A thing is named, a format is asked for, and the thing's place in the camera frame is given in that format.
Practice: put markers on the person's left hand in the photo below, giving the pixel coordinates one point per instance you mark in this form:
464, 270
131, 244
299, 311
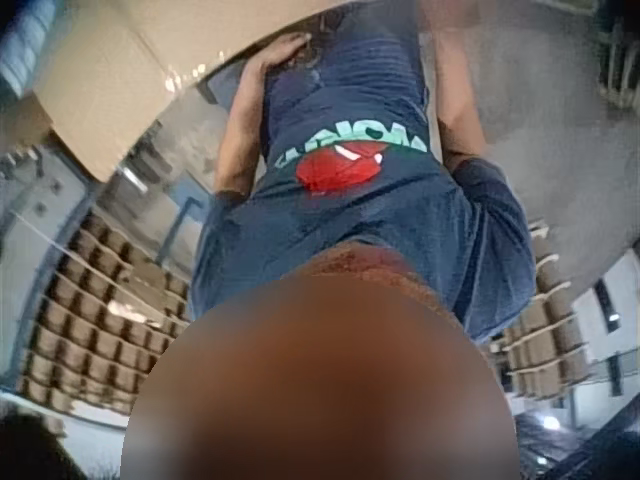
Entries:
270, 57

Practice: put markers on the large brown cardboard box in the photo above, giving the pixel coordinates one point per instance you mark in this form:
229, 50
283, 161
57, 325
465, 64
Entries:
120, 65

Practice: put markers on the grey metal rack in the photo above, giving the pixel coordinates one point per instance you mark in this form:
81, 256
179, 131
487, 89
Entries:
620, 65

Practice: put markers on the shelf rack of brown cartons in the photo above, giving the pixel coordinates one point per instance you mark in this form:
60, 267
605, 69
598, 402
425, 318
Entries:
542, 330
95, 320

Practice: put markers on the blue metal frame table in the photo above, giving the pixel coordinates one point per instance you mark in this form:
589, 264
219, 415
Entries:
187, 200

